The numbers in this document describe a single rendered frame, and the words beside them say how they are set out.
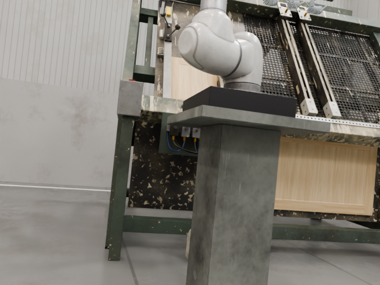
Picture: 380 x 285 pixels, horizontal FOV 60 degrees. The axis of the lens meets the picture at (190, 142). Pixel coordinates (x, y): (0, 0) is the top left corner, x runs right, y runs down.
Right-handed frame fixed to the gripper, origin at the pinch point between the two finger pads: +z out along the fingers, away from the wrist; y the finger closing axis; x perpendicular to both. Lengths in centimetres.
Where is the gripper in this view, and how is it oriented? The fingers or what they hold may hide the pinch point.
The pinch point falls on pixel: (162, 7)
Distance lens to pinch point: 207.1
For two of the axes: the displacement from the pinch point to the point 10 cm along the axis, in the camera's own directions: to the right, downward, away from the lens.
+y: -9.4, -0.8, -3.2
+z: -2.0, 9.1, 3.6
